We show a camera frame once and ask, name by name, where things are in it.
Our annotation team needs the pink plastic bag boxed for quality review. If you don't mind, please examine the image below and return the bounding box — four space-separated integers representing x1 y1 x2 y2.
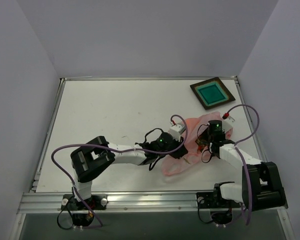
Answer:
161 111 223 177

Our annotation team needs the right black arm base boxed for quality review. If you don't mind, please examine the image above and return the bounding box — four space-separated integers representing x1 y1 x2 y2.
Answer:
196 192 240 228

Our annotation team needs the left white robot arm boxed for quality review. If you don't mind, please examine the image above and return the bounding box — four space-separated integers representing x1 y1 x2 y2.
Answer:
70 132 188 202

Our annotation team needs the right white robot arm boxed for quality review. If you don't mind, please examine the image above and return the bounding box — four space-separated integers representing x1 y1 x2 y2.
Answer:
204 119 287 212

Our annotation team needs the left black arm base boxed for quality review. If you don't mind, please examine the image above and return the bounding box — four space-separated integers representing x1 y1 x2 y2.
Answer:
56 193 108 230

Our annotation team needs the brown teal square plate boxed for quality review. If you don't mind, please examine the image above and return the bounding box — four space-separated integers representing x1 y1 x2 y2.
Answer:
190 77 236 110

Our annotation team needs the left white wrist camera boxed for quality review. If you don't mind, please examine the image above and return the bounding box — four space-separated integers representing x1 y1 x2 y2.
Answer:
168 123 186 142

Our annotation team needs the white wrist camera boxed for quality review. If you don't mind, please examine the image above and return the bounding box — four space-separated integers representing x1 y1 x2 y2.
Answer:
168 123 186 142
222 112 235 133

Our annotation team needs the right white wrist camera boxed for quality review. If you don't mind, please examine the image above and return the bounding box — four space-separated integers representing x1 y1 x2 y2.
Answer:
222 112 235 133

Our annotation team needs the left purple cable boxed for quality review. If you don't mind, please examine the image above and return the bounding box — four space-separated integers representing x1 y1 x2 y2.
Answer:
51 114 189 230

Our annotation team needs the aluminium front rail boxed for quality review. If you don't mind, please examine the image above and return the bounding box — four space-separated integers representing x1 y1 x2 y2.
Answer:
17 190 199 214

